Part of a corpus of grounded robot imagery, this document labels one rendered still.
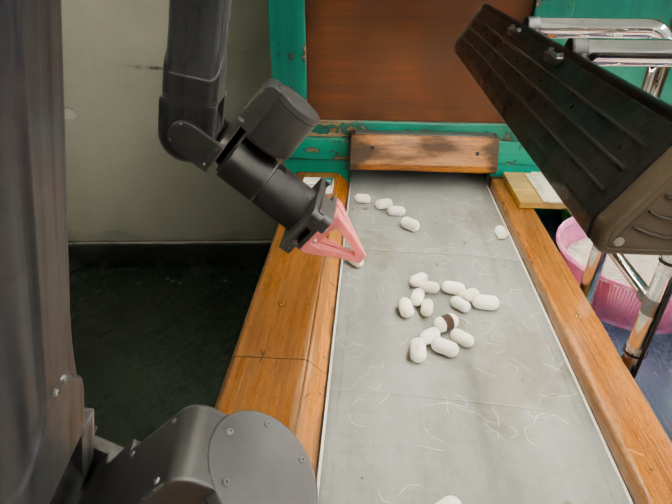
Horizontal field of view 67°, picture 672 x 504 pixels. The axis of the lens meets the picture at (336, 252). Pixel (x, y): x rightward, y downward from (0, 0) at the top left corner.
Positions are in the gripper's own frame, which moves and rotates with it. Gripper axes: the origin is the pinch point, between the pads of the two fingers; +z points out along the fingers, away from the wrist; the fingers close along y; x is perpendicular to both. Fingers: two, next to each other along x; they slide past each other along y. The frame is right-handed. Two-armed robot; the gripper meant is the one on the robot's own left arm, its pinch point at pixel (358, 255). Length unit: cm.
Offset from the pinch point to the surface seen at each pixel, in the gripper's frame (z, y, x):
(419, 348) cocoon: 12.5, -5.6, 2.2
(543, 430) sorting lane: 23.7, -15.4, -4.5
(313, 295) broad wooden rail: 1.3, 3.9, 11.1
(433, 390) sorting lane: 15.1, -10.5, 2.9
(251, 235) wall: 9, 129, 83
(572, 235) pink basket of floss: 36.3, 28.9, -16.1
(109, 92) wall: -64, 123, 68
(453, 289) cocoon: 17.4, 8.4, -1.3
